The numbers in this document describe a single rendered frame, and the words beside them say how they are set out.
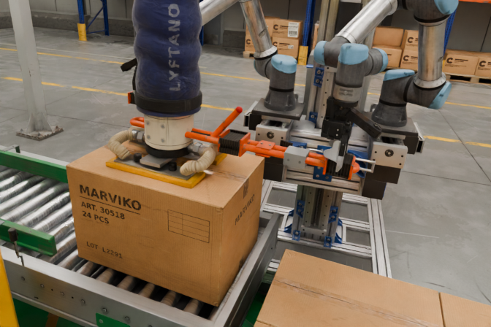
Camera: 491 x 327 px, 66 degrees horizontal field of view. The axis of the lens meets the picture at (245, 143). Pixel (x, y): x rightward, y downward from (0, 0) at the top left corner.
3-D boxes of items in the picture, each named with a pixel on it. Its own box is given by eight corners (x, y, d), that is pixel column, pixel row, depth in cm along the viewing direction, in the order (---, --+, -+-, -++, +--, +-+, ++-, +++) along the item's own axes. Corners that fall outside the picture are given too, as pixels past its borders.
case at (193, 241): (77, 257, 146) (65, 165, 130) (139, 206, 180) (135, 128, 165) (218, 307, 127) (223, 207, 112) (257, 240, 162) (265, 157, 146)
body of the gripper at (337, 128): (324, 131, 117) (330, 93, 113) (352, 136, 115) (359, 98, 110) (319, 139, 111) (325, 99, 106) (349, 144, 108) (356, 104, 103)
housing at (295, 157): (282, 165, 118) (283, 152, 116) (288, 157, 124) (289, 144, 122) (304, 170, 116) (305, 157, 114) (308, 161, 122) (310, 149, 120)
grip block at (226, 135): (216, 152, 124) (216, 136, 121) (228, 142, 132) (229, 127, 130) (240, 158, 121) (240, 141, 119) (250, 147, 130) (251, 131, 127)
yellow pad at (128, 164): (105, 166, 131) (104, 153, 129) (123, 155, 140) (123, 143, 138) (191, 189, 120) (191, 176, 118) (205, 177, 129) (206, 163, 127)
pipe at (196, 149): (108, 155, 131) (107, 140, 129) (150, 132, 153) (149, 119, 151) (194, 177, 121) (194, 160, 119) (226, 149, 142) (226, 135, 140)
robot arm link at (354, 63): (376, 46, 102) (360, 47, 97) (369, 85, 106) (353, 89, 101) (351, 41, 107) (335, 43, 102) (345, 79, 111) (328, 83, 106)
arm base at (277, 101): (267, 99, 186) (269, 80, 183) (297, 104, 183) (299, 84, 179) (260, 108, 173) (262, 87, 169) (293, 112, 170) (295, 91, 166)
